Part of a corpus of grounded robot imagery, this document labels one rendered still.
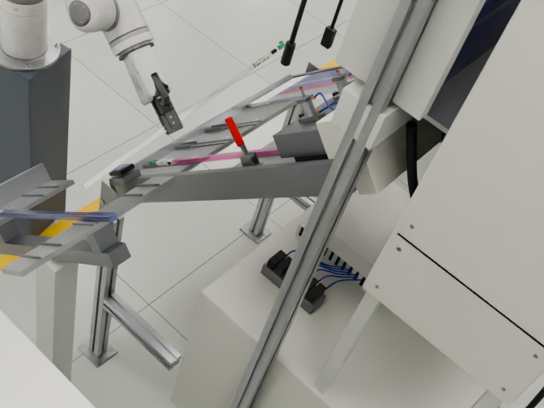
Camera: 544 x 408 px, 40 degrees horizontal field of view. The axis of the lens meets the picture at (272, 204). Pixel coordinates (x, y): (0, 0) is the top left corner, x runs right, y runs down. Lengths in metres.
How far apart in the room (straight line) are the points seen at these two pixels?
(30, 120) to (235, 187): 0.87
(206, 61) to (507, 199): 2.41
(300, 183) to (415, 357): 0.65
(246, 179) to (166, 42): 2.06
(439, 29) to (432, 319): 0.52
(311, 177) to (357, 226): 0.71
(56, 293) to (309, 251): 0.54
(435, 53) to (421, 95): 0.07
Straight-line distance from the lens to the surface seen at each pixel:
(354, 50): 1.11
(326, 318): 1.78
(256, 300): 1.75
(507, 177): 1.08
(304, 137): 1.32
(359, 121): 1.12
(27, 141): 2.23
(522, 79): 1.01
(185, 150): 1.84
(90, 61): 3.26
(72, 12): 1.43
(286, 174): 1.33
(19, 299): 2.45
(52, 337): 1.71
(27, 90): 2.09
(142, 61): 1.44
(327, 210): 1.25
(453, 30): 1.01
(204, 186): 1.52
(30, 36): 2.06
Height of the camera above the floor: 2.04
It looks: 46 degrees down
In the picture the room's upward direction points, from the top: 19 degrees clockwise
